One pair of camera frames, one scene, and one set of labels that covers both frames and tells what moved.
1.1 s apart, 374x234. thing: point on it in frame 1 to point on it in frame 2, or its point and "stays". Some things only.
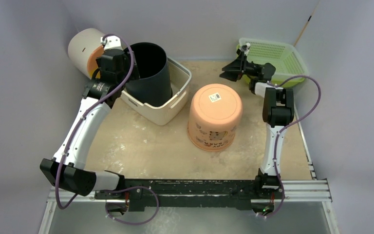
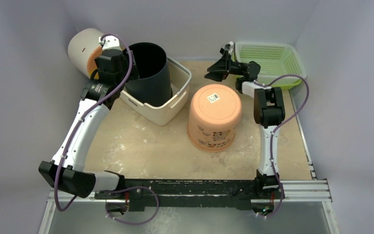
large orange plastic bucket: x=215 y=112 stays
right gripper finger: x=238 y=64 to x=222 y=65
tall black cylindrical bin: x=154 y=87 stays
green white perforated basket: x=287 y=61 stays
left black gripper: x=127 y=63 stays
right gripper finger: x=233 y=75 to x=218 y=76
